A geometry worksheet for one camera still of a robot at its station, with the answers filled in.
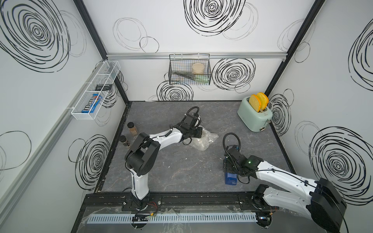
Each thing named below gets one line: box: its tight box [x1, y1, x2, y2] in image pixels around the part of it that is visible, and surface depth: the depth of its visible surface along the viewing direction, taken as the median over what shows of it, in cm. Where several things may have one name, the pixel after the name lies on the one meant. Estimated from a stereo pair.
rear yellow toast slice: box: [256, 92, 270, 111], surface depth 95 cm
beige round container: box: [191, 62, 205, 75], surface depth 93 cm
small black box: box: [95, 83, 113, 91], surface depth 80 cm
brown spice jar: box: [127, 121, 139, 136], surface depth 97 cm
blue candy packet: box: [81, 93, 103, 114], surface depth 72 cm
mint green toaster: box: [237, 96, 273, 133], surface depth 96 cm
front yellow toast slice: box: [248, 94, 262, 113], surface depth 95 cm
